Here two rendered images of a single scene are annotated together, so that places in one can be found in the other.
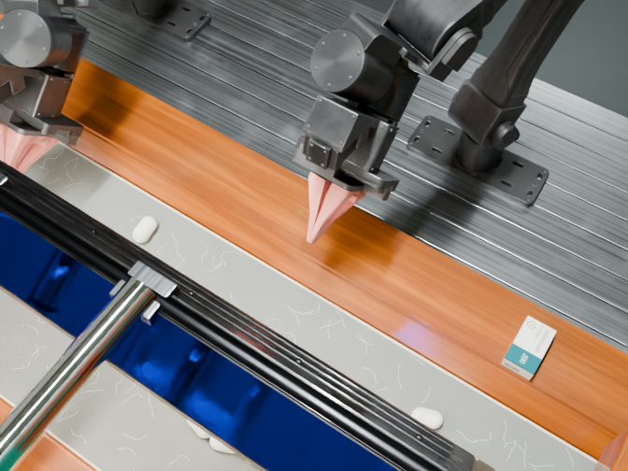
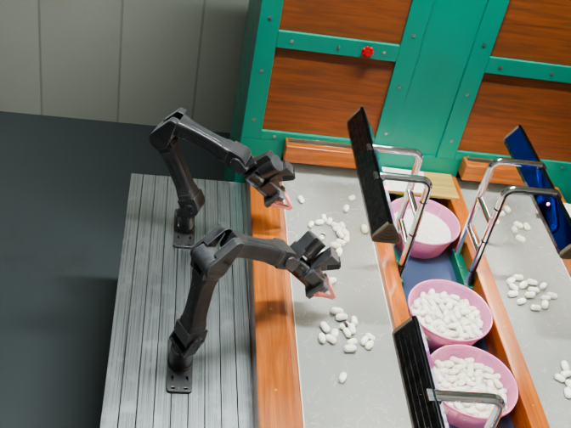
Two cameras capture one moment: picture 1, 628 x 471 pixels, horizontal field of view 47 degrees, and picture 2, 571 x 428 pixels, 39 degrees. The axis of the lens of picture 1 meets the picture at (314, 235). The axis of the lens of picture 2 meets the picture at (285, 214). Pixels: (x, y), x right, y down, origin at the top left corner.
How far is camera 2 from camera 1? 256 cm
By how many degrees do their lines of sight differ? 76
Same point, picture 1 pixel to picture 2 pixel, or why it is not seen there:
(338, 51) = (275, 161)
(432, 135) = (183, 241)
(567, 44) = not seen: outside the picture
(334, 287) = (282, 227)
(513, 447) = (291, 185)
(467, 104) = (198, 201)
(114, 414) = (361, 260)
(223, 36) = not seen: hidden behind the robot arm
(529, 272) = (221, 206)
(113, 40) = (212, 368)
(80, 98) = (275, 318)
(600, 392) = not seen: hidden behind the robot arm
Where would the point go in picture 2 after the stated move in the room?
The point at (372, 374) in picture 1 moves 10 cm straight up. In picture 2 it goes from (298, 214) to (303, 191)
